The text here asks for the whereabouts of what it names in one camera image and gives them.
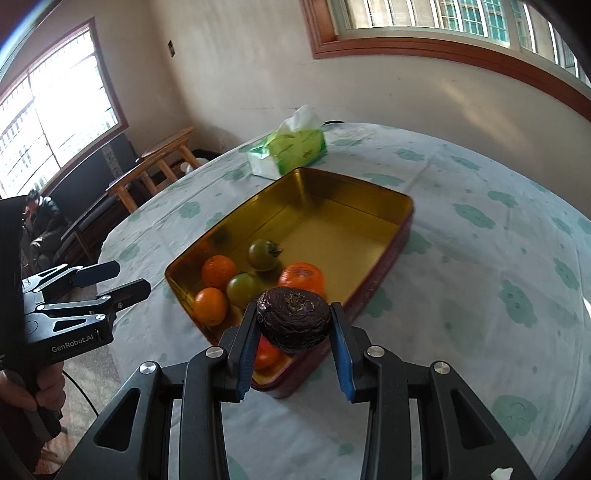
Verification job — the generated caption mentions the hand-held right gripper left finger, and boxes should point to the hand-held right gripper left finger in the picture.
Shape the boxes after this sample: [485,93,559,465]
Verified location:
[58,301,262,480]

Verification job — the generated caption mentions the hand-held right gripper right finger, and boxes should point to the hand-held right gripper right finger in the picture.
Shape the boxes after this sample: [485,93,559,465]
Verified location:
[329,302,536,480]

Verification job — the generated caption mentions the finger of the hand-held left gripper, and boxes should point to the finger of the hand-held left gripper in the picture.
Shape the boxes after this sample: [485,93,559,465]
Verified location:
[34,278,152,334]
[23,261,122,293]

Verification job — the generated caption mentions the dark chestnut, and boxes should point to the dark chestnut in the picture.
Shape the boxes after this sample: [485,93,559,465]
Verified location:
[256,287,332,354]

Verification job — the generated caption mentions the dark green tomato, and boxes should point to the dark green tomato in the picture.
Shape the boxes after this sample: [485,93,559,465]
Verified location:
[248,239,284,272]

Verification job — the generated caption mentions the gold metal tin tray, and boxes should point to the gold metal tin tray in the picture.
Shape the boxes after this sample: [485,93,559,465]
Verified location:
[165,167,414,399]

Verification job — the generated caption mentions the person's left forearm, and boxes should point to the person's left forearm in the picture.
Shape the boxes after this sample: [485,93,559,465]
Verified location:
[0,401,63,476]

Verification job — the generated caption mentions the person's left hand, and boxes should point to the person's left hand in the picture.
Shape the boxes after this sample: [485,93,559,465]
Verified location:
[0,364,65,413]

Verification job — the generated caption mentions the red tomato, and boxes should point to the red tomato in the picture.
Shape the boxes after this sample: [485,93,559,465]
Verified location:
[253,336,284,372]

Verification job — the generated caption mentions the orange mandarin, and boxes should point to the orange mandarin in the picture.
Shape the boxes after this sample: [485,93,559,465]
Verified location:
[192,287,230,328]
[202,255,239,291]
[278,262,326,301]

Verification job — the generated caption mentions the light green tomato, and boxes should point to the light green tomato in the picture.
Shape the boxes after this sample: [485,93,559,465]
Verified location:
[225,272,262,310]

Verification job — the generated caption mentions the wooden chair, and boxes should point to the wooden chair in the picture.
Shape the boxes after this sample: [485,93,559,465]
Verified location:
[53,161,160,267]

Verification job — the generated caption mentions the black cabinet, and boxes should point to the black cabinet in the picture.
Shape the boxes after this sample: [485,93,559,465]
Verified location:
[41,134,140,219]

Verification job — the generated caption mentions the wooden stool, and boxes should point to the wooden stool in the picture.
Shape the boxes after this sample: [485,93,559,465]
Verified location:
[136,127,201,184]

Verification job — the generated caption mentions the large side window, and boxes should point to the large side window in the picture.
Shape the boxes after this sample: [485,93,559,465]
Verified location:
[0,18,130,200]

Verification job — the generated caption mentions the green tissue box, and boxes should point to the green tissue box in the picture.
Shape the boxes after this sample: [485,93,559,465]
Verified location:
[246,104,329,180]

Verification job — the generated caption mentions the black cable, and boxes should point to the black cable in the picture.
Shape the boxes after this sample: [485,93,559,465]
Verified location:
[62,368,100,417]

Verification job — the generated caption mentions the wooden window frame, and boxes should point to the wooden window frame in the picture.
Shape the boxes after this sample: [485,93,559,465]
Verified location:
[299,0,591,126]

